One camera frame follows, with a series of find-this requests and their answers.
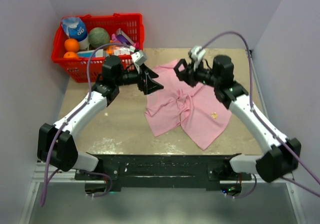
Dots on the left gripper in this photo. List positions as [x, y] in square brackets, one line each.
[149, 85]

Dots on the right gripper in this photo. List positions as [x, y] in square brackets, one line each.
[193, 82]

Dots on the small black stand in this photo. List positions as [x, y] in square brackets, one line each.
[181, 70]

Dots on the pink garment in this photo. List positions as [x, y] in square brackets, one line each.
[178, 104]

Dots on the gold rhinestone brooch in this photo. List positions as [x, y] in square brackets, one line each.
[214, 115]

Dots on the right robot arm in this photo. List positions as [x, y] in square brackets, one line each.
[279, 153]

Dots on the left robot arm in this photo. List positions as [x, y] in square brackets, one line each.
[56, 142]

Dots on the pink white snack packet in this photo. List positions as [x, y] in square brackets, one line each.
[120, 50]

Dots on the purple white box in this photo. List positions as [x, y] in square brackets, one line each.
[122, 37]

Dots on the white blue carton box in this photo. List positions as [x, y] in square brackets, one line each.
[95, 54]

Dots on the green melon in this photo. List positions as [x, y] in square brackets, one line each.
[97, 37]

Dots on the orange fruit lower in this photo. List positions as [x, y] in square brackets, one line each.
[70, 54]

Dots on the orange fruit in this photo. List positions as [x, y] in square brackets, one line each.
[71, 45]
[70, 54]

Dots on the orange fruit upper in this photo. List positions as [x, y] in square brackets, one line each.
[71, 45]

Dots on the blue white plastic bag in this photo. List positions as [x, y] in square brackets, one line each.
[75, 28]

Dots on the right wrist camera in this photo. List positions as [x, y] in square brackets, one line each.
[196, 54]

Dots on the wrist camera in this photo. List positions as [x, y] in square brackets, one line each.
[138, 59]
[196, 54]

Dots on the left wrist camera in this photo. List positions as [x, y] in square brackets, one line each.
[138, 59]

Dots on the black metal base frame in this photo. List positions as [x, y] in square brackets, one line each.
[209, 172]

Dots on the aluminium rail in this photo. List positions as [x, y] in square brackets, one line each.
[70, 176]

